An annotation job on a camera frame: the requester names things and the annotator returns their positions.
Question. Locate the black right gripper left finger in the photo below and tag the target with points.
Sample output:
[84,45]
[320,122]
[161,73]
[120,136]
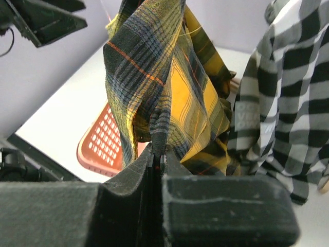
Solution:
[71,213]

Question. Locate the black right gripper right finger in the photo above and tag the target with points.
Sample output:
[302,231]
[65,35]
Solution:
[210,210]

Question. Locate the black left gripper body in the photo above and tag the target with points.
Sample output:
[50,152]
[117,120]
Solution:
[42,22]

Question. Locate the black white checkered shirt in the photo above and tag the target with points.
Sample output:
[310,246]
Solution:
[294,47]

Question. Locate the yellow plaid shirt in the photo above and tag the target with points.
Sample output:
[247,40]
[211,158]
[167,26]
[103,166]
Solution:
[167,85]

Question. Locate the pink plastic laundry basket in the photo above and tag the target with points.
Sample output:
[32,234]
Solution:
[99,150]

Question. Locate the wooden clothes rack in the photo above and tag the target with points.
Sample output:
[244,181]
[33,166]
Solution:
[282,131]

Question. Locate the aluminium rail base frame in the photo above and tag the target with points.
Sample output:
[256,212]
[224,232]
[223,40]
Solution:
[36,160]

